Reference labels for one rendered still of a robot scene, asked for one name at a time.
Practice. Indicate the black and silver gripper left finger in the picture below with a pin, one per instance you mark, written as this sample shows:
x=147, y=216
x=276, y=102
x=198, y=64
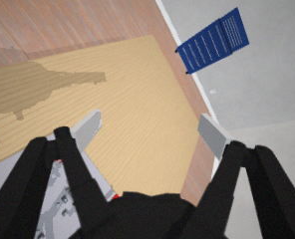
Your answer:
x=23, y=192

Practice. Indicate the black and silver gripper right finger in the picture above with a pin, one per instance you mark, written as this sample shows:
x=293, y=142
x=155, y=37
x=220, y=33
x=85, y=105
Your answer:
x=272, y=191

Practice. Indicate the grey metal fixture plate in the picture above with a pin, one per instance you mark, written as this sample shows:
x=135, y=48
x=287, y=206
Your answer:
x=52, y=223

